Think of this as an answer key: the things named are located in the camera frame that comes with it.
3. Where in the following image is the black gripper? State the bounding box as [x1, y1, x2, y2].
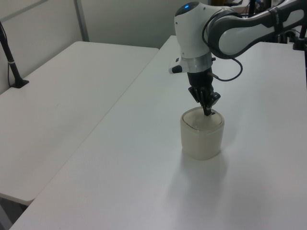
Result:
[187, 69, 221, 117]

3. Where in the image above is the cream plastic trash bin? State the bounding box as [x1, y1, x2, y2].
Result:
[179, 106, 226, 161]

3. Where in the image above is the dark background equipment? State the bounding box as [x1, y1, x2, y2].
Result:
[211, 0, 307, 19]

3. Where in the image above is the white side table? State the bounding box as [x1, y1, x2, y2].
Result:
[0, 41, 161, 206]

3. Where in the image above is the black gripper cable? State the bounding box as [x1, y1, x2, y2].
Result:
[202, 13, 243, 81]

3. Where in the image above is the black strap on arm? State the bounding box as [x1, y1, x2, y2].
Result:
[268, 7, 284, 32]

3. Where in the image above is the black camera stand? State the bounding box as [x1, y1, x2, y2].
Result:
[292, 23, 307, 51]

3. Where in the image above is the grey partition post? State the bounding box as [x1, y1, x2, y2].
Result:
[73, 0, 90, 42]

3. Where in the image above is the black camera pole with base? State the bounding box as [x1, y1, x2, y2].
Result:
[0, 20, 30, 89]

